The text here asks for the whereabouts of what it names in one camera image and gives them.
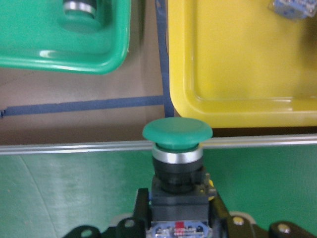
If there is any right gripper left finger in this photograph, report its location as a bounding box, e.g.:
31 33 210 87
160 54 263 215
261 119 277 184
132 188 151 238

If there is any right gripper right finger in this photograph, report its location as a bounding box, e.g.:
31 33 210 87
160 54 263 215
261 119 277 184
209 193 231 238

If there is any green push button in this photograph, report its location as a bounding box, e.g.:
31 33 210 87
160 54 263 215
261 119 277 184
58 0 102 34
143 118 216 238

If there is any yellow push button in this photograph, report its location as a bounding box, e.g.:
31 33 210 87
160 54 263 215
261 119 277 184
268 0 317 20

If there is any green conveyor belt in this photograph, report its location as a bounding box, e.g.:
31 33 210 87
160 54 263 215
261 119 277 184
0 134 317 238

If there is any yellow plastic tray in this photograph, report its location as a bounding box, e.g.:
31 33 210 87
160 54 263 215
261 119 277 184
167 0 317 128

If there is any green plastic tray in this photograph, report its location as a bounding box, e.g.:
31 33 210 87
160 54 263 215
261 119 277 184
0 0 131 74

